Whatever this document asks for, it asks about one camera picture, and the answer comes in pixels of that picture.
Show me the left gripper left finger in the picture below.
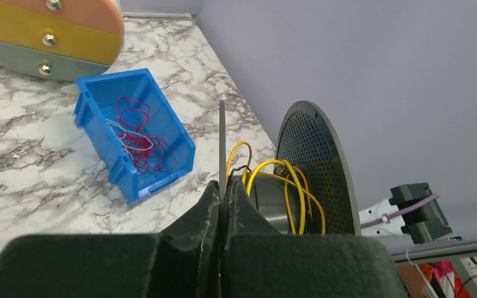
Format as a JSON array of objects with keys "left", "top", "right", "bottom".
[{"left": 0, "top": 181, "right": 219, "bottom": 297}]

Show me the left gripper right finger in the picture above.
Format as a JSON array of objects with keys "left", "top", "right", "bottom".
[{"left": 224, "top": 180, "right": 406, "bottom": 297}]

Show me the yellow wire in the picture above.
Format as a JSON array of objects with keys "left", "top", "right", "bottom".
[{"left": 226, "top": 141, "right": 327, "bottom": 236}]

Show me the black cable spool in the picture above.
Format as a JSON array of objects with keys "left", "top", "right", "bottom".
[{"left": 220, "top": 101, "right": 361, "bottom": 236}]

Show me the blue plastic bin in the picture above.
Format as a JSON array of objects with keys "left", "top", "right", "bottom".
[{"left": 75, "top": 68, "right": 196, "bottom": 204}]

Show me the cream cylindrical drawer container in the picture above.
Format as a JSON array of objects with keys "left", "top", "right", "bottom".
[{"left": 0, "top": 0, "right": 125, "bottom": 81}]

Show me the red wire bundle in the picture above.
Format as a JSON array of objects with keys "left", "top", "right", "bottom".
[{"left": 114, "top": 96, "right": 177, "bottom": 174}]

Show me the white wire bundle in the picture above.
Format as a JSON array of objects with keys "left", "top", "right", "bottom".
[{"left": 106, "top": 118, "right": 155, "bottom": 159}]

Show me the aluminium frame rail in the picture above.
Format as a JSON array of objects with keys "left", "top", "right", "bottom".
[{"left": 392, "top": 238, "right": 477, "bottom": 297}]

